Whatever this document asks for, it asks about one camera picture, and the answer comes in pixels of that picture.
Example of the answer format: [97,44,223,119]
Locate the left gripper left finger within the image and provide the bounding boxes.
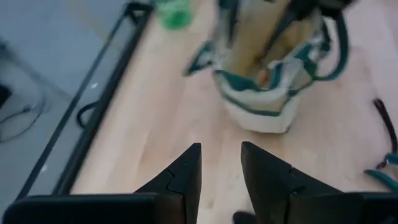
[2,142,203,224]

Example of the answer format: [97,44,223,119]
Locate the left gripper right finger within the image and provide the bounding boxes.
[241,141,398,224]

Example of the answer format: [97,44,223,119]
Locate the cream canvas green-trimmed garden bag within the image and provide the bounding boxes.
[183,0,351,134]

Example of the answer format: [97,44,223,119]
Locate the green-handled snips with strap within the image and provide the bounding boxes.
[363,98,398,192]

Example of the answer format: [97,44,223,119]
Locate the green plastic spray bottle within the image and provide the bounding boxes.
[155,0,195,30]

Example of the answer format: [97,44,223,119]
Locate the black aluminium table frame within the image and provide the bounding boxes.
[17,1,153,200]

